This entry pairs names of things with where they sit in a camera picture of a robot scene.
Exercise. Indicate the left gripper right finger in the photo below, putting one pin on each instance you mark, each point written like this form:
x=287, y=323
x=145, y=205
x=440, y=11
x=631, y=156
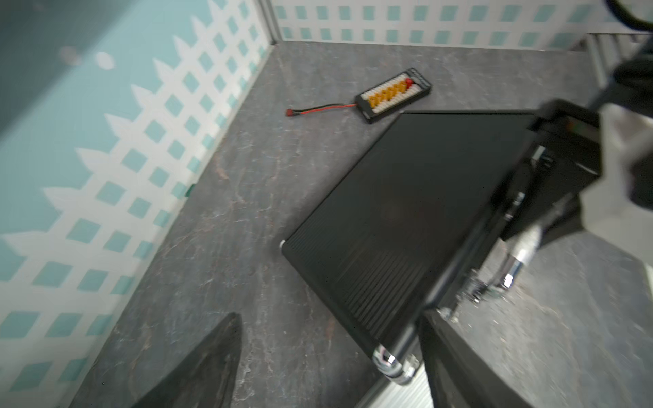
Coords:
x=457, y=376

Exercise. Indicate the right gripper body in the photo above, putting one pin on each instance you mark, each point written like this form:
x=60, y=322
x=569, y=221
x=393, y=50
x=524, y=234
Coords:
x=564, y=159

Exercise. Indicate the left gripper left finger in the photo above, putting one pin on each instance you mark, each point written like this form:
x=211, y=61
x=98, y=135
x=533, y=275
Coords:
x=206, y=377

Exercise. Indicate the silver poker set case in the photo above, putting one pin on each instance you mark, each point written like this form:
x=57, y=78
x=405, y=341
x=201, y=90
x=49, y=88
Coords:
x=387, y=394

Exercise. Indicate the black poker set case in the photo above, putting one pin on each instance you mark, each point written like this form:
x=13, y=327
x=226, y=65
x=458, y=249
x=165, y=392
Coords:
x=404, y=224

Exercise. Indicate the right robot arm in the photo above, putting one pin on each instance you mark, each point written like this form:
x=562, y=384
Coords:
x=630, y=86

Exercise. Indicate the black charging connector board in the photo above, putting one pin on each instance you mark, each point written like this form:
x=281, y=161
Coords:
x=392, y=95

